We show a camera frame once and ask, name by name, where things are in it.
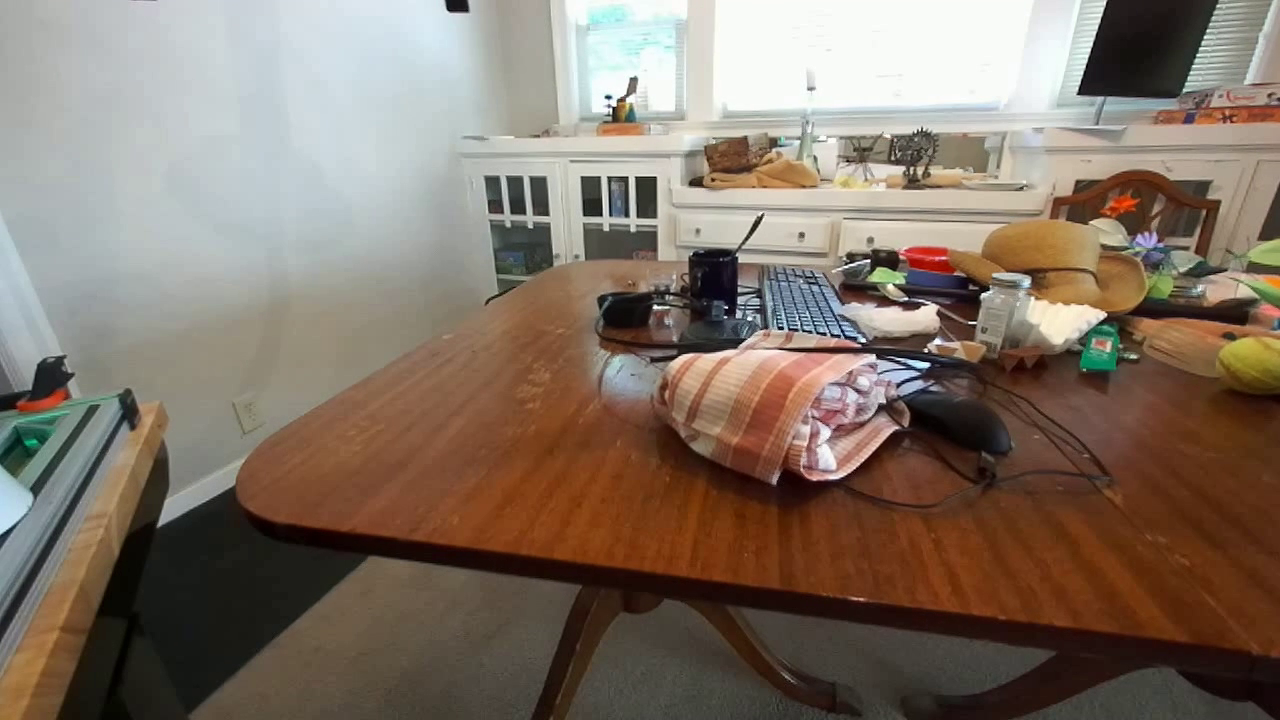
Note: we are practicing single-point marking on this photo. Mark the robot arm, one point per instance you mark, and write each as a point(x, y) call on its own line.
point(12, 500)

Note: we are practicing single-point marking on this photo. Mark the yellow round object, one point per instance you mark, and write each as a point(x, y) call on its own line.
point(1252, 365)

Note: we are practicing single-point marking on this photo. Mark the black rounded device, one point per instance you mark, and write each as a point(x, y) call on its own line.
point(626, 308)

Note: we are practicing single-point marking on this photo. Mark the black mug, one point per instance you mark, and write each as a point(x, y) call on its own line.
point(712, 278)

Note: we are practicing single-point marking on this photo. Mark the orange striped cloth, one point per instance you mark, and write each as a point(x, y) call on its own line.
point(745, 400)

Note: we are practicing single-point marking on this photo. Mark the metal spoon in mug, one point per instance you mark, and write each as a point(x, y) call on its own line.
point(748, 232)

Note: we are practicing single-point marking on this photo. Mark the black keyboard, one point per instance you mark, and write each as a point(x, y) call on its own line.
point(805, 300)

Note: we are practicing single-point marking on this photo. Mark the white built-in cabinet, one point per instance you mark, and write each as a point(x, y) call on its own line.
point(780, 232)

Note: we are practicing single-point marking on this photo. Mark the red checked cloth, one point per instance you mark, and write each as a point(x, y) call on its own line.
point(850, 405)

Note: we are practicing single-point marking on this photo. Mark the tan cloth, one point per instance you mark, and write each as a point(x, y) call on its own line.
point(765, 177)

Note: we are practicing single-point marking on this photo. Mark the woven basket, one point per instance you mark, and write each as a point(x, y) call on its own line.
point(735, 153)

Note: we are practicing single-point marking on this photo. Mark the small figures on windowsill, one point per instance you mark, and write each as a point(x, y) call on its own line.
point(624, 110)

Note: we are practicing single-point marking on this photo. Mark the crumpled white napkin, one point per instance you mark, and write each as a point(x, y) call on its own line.
point(893, 320)

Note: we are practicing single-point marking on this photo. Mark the candle holder with candle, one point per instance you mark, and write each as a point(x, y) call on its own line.
point(808, 125)

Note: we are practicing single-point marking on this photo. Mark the red bowl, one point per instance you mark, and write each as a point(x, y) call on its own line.
point(928, 258)

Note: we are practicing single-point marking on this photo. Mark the blue plate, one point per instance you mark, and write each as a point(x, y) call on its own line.
point(935, 279)

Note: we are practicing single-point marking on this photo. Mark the black computer mouse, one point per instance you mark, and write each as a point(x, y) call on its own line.
point(960, 420)

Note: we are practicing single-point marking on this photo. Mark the dark metal statue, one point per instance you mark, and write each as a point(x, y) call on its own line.
point(913, 152)

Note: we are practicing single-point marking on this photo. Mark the glass jar with lid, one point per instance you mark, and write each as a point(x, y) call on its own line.
point(1001, 315)

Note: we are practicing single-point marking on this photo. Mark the window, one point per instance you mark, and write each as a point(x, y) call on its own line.
point(860, 50)

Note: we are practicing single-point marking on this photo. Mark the straw hat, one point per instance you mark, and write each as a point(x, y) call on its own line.
point(1045, 258)

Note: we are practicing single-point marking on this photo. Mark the stack of white coffee filters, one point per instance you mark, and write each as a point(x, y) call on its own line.
point(1060, 323)

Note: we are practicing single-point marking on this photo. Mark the green packet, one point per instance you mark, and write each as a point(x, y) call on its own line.
point(1099, 349)

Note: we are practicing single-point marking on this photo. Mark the orange paper star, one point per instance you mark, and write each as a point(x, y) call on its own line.
point(1120, 205)

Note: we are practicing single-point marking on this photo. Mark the purple paper flower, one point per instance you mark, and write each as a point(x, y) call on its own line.
point(1147, 241)

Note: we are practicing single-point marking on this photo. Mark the wooden chair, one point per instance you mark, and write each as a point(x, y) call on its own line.
point(1140, 183)

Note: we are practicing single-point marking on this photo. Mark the wooden paper fan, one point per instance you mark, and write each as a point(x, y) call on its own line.
point(1185, 348)

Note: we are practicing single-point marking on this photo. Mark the orange and black clamp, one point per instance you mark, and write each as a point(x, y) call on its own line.
point(46, 385)

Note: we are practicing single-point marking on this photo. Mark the black monitor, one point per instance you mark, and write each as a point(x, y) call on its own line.
point(1145, 45)

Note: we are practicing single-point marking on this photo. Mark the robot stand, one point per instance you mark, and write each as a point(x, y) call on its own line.
point(70, 560)

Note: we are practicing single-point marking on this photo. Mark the stack of boxes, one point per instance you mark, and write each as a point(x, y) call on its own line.
point(1225, 105)

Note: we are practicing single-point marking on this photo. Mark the wall socket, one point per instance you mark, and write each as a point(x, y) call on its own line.
point(248, 412)

